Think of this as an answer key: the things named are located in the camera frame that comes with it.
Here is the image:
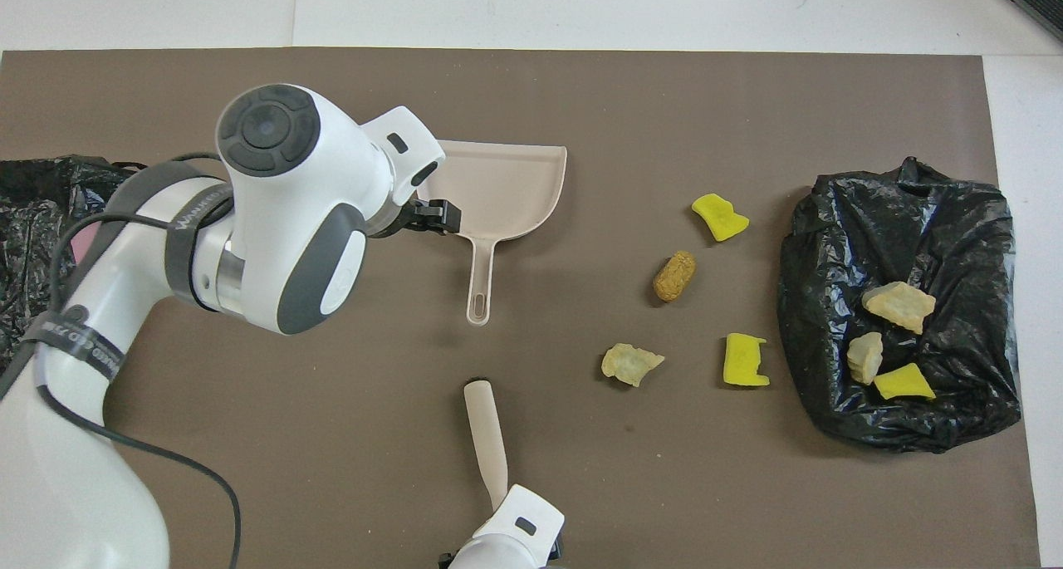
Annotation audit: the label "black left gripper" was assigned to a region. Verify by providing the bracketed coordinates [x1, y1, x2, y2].
[370, 199, 463, 239]

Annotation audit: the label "black trash bag bin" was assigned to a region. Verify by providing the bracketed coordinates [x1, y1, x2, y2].
[777, 156, 1022, 454]

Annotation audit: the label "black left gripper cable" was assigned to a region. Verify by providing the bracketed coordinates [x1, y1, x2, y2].
[37, 152, 242, 569]

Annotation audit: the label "yellow sponge piece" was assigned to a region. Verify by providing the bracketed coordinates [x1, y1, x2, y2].
[692, 194, 750, 243]
[723, 332, 771, 387]
[874, 363, 937, 401]

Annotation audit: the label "small orange croissant piece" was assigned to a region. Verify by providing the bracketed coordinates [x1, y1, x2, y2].
[847, 331, 884, 385]

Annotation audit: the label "black bag bin with card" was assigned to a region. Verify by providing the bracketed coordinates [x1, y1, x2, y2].
[0, 155, 138, 370]

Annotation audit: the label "beige plastic dustpan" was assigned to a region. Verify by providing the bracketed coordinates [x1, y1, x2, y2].
[415, 140, 568, 326]

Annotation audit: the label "brown table mat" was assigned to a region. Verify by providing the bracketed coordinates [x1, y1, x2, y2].
[0, 48, 1041, 569]

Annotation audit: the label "large striped croissant piece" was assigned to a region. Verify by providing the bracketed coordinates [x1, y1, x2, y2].
[862, 282, 937, 335]

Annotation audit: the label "beige hand brush black bristles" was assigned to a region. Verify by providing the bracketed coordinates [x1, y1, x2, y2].
[463, 378, 509, 512]

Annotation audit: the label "brown bread roll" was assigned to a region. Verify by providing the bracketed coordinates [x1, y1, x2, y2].
[653, 250, 698, 303]

